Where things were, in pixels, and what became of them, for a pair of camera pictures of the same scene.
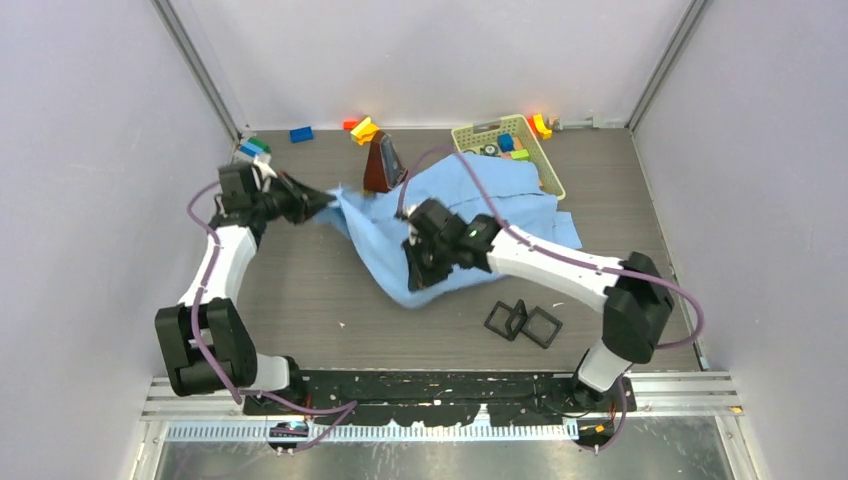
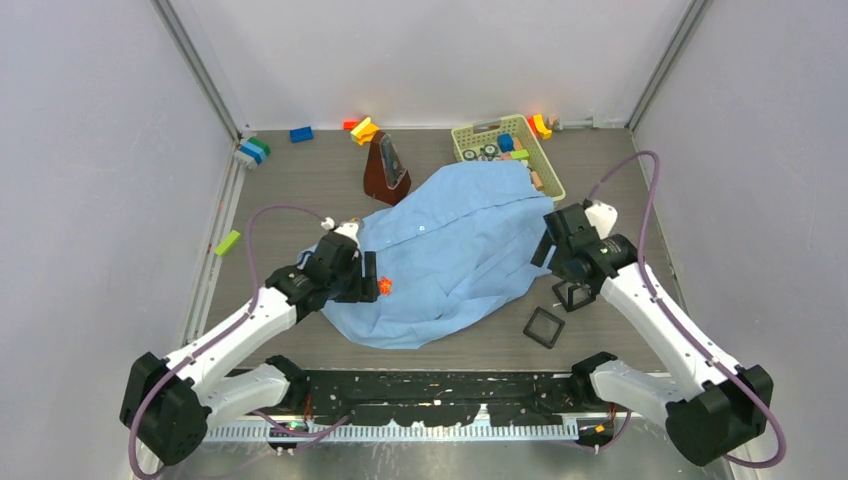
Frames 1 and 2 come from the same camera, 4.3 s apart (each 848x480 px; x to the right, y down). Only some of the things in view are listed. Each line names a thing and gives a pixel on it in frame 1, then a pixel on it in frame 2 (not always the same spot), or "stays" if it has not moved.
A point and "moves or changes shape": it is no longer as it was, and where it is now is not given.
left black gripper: x=304 y=201 to x=366 y=289
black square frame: x=519 y=310 to x=572 y=295
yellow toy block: x=364 y=131 stays
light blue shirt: x=507 y=189 moves or changes shape
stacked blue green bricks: x=254 y=146 stays
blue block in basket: x=505 y=142 stays
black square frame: x=549 y=318 stays
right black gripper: x=418 y=277 to x=541 y=253
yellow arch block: x=541 y=127 stays
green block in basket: x=520 y=155 stays
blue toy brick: x=301 y=133 stays
